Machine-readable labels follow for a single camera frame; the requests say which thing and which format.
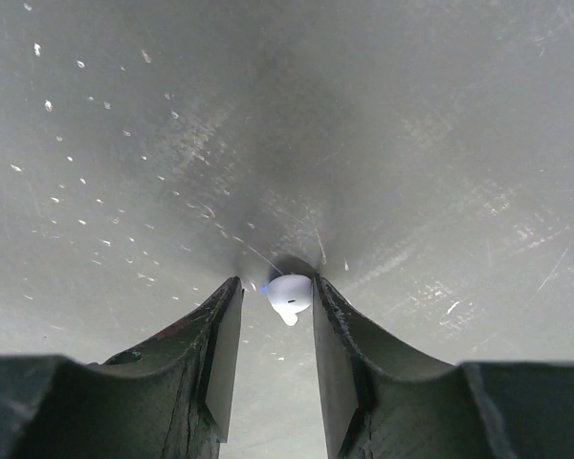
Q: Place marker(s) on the white earbud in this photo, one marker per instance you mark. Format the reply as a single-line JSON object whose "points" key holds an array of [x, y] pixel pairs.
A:
{"points": [[289, 295]]}

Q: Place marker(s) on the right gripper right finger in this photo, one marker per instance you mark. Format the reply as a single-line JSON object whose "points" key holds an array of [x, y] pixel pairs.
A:
{"points": [[382, 398]]}

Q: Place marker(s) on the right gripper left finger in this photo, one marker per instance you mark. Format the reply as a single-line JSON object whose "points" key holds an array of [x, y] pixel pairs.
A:
{"points": [[169, 396]]}

